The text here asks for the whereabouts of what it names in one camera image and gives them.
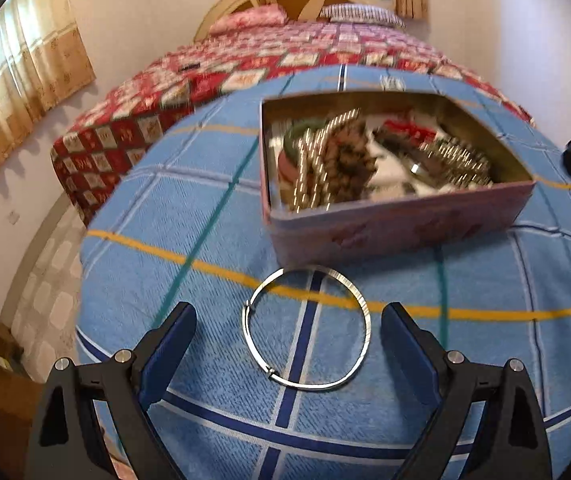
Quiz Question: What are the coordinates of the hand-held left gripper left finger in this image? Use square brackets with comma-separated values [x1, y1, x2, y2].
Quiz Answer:
[25, 301, 198, 480]

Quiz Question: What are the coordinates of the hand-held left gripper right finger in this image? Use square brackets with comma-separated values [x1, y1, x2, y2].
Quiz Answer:
[380, 302, 553, 480]

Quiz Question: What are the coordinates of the thin silver bangle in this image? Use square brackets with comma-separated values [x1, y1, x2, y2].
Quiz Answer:
[242, 265, 369, 390]

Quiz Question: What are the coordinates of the pink tin box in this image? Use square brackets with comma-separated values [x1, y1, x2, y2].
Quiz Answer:
[259, 91, 537, 267]

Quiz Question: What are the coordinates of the silver bead chain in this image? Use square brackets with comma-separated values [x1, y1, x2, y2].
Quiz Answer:
[423, 137, 493, 193]

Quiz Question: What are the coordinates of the brown strap wristwatch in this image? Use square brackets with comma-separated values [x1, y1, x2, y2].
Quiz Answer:
[373, 130, 439, 178]

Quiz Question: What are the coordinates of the wooden bead necklace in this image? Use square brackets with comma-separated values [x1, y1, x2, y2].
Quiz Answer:
[323, 125, 381, 196]

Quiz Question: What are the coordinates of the bangles and jewellery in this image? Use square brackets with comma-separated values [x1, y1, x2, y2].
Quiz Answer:
[285, 107, 366, 213]

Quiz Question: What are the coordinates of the green jade bracelet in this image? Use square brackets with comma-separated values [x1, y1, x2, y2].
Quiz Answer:
[282, 120, 323, 161]

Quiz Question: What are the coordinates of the blue plaid blanket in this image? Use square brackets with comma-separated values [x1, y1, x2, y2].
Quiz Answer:
[76, 65, 571, 480]

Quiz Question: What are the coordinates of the red knot ornament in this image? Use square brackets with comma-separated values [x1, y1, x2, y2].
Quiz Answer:
[383, 117, 439, 141]

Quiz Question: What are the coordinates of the pink bangle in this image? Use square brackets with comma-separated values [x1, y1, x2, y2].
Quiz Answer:
[276, 152, 300, 183]

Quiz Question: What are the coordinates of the red patterned bedspread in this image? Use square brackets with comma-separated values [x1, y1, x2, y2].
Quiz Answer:
[50, 24, 536, 227]

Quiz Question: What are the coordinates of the striped pillow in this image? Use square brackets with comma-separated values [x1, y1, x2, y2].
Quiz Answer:
[319, 3, 407, 29]

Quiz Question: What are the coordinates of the wide beige patterned curtain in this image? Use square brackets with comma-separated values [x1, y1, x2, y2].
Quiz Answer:
[0, 0, 97, 212]

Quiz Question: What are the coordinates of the cream wooden headboard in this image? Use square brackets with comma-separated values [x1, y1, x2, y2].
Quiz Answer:
[194, 0, 396, 42]

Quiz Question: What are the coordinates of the pink pillow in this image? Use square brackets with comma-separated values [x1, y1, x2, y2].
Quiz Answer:
[209, 4, 289, 37]

